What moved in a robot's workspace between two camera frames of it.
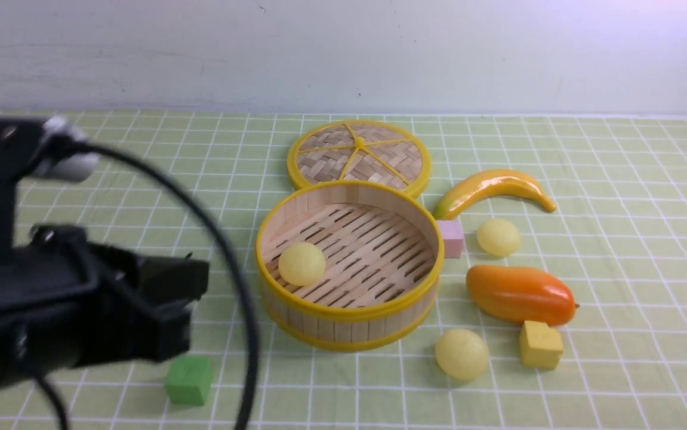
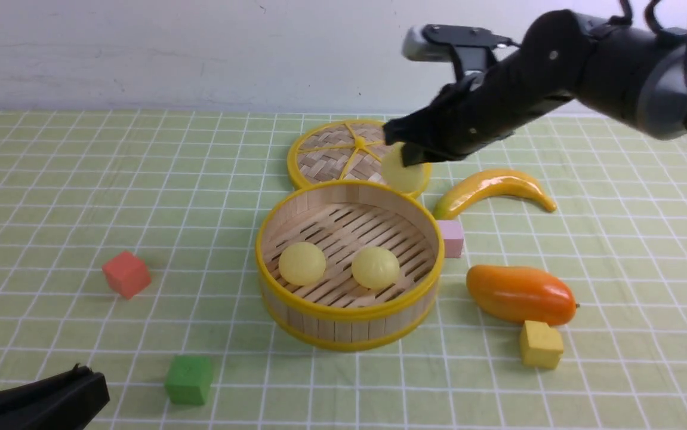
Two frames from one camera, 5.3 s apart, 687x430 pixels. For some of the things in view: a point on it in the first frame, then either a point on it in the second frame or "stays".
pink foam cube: x=452 y=236 stays
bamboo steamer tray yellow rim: x=384 y=250 stays
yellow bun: x=462 y=353 to x=375 y=267
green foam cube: x=189 y=379 stays
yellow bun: x=302 y=264 stays
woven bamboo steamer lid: x=370 y=151 stays
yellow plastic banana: x=486 y=183 stays
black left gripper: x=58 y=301 to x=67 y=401
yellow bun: x=498 y=237 to x=409 y=178
